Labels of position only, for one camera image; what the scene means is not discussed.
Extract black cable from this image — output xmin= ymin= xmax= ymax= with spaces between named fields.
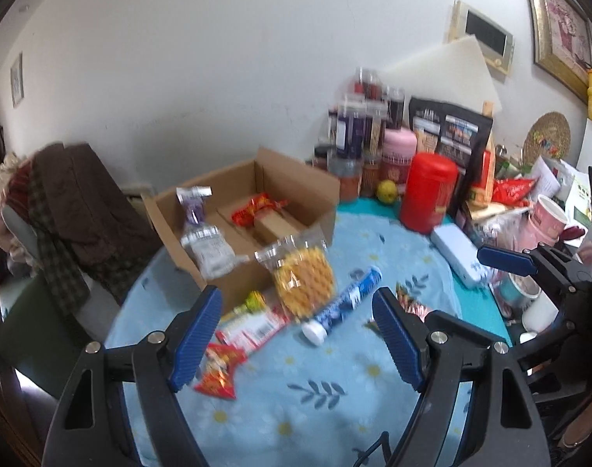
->
xmin=349 ymin=430 xmax=391 ymax=467

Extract small red snack packet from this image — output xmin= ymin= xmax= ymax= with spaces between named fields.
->
xmin=194 ymin=343 xmax=248 ymax=400

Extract brown jacket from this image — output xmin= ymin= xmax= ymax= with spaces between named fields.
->
xmin=30 ymin=142 xmax=163 ymax=293

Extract dark label clear jar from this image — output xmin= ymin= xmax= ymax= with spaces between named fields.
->
xmin=386 ymin=86 xmax=406 ymax=130

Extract cream wall panel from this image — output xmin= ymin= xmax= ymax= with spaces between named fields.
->
xmin=446 ymin=0 xmax=515 ymax=76

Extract tall clear jar red contents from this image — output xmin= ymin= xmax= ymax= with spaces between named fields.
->
xmin=354 ymin=68 xmax=381 ymax=100

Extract silver purple snack packet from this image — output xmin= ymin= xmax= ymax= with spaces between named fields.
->
xmin=175 ymin=186 xmax=250 ymax=282

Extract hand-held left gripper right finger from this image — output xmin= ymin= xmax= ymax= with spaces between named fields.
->
xmin=371 ymin=287 xmax=552 ymax=467

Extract white foam board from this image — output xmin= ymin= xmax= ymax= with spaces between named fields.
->
xmin=381 ymin=34 xmax=504 ymax=118

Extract red gold snack packet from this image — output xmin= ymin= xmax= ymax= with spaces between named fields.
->
xmin=230 ymin=193 xmax=289 ymax=228

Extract cream clothes pile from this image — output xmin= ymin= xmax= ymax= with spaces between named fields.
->
xmin=0 ymin=153 xmax=34 ymax=249

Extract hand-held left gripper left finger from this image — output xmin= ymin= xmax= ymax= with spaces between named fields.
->
xmin=42 ymin=284 xmax=224 ymax=467

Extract long red white packet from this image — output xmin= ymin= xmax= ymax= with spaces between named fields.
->
xmin=215 ymin=304 xmax=292 ymax=351

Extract green yellow lollipop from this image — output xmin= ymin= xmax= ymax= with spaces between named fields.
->
xmin=233 ymin=291 xmax=268 ymax=314

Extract pale blue case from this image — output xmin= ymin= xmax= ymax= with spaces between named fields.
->
xmin=431 ymin=225 xmax=489 ymax=289

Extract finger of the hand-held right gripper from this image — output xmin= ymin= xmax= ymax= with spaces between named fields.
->
xmin=477 ymin=244 xmax=550 ymax=278
xmin=513 ymin=321 xmax=591 ymax=375

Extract small framed wall picture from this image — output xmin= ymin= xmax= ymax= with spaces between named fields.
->
xmin=10 ymin=53 xmax=24 ymax=108

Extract green plaid scarf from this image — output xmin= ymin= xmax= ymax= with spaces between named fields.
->
xmin=26 ymin=165 xmax=92 ymax=302

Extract beige snack packet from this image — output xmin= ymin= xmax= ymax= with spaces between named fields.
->
xmin=415 ymin=126 xmax=438 ymax=154

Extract black coffee bag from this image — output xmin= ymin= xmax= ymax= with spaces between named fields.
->
xmin=407 ymin=96 xmax=494 ymax=215

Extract brown spice jar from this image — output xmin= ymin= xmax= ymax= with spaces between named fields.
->
xmin=361 ymin=156 xmax=382 ymax=198

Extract red foil candy packet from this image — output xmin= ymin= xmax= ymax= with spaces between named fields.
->
xmin=364 ymin=282 xmax=430 ymax=336

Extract red plastic packet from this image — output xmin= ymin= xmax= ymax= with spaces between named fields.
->
xmin=493 ymin=177 xmax=537 ymax=207

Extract dark green chair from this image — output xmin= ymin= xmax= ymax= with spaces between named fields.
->
xmin=0 ymin=277 xmax=116 ymax=390

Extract pink mug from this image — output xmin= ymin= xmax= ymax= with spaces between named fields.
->
xmin=530 ymin=195 xmax=569 ymax=234
xmin=522 ymin=214 xmax=564 ymax=249

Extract yellow green fruit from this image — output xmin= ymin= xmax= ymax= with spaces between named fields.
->
xmin=375 ymin=180 xmax=399 ymax=204

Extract large gold framed picture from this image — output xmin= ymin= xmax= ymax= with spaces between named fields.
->
xmin=520 ymin=0 xmax=592 ymax=103

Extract pink lidded jar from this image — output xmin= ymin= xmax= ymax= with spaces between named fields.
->
xmin=380 ymin=128 xmax=418 ymax=183

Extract white mug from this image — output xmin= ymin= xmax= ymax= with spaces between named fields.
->
xmin=520 ymin=292 xmax=560 ymax=334

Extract clear jar of oats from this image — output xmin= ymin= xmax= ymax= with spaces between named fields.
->
xmin=366 ymin=102 xmax=389 ymax=156

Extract blue cookie tube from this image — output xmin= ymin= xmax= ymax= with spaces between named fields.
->
xmin=301 ymin=267 xmax=381 ymax=347

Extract clear waffle packet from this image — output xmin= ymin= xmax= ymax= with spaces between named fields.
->
xmin=254 ymin=234 xmax=337 ymax=322

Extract blue floral tablecloth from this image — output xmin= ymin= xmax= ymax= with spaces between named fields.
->
xmin=104 ymin=199 xmax=513 ymax=467

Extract teal lined cup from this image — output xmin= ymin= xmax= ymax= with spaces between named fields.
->
xmin=498 ymin=272 xmax=540 ymax=309

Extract purple label clear jar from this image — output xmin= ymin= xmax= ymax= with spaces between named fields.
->
xmin=336 ymin=97 xmax=370 ymax=160

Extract orange spice jar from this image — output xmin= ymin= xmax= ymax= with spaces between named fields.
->
xmin=328 ymin=153 xmax=364 ymax=202

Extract person's right forearm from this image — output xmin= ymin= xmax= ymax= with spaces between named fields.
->
xmin=556 ymin=389 xmax=592 ymax=453

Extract red canister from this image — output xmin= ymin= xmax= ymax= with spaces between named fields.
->
xmin=400 ymin=152 xmax=460 ymax=235

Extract grey chair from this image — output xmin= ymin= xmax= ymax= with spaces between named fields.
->
xmin=0 ymin=204 xmax=122 ymax=312

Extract loose white paper sheets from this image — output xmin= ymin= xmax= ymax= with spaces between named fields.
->
xmin=530 ymin=156 xmax=589 ymax=205

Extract cardboard box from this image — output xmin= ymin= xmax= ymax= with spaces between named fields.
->
xmin=141 ymin=147 xmax=342 ymax=314

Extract round woven mat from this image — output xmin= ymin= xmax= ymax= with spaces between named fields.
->
xmin=524 ymin=112 xmax=572 ymax=161

